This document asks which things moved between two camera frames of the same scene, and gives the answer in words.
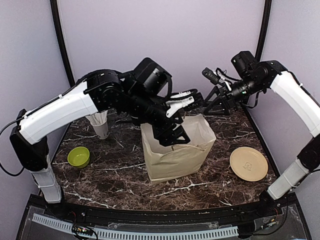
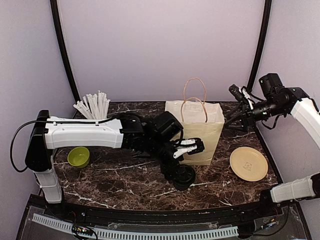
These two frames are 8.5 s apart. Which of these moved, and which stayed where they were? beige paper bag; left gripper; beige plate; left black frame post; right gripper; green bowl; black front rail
Moved: beige paper bag; right gripper; left gripper
Stayed: green bowl; beige plate; left black frame post; black front rail
